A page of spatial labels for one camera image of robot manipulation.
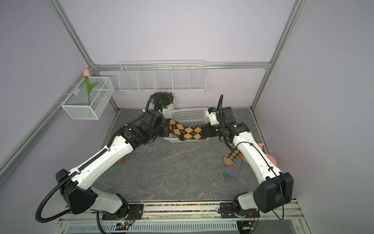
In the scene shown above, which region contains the dark brown argyle sock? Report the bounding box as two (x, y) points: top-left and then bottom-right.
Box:
(167, 119), (193, 141)
(178, 125), (207, 141)

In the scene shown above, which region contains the white plastic perforated basket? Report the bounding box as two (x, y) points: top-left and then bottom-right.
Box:
(164, 107), (209, 127)

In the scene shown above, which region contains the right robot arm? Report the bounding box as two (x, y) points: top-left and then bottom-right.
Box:
(207, 95), (294, 217)

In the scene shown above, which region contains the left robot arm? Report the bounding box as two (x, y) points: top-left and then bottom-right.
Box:
(35, 92), (168, 223)

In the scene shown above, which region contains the potted green plant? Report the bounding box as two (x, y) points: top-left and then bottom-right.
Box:
(150, 92), (174, 112)

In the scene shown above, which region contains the pink watering can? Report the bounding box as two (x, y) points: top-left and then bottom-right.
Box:
(257, 143), (277, 166)

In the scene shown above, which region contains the pink artificial tulip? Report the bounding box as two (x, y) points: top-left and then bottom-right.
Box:
(83, 69), (98, 105)

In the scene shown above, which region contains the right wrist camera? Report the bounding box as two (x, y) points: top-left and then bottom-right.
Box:
(206, 107), (220, 125)

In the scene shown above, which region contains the white wire wall shelf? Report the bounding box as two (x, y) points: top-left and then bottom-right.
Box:
(118, 60), (206, 92)

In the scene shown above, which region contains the white mesh wall box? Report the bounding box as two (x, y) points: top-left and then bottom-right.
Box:
(61, 77), (115, 120)

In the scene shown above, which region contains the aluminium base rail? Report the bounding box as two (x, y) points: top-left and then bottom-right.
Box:
(58, 199), (305, 224)

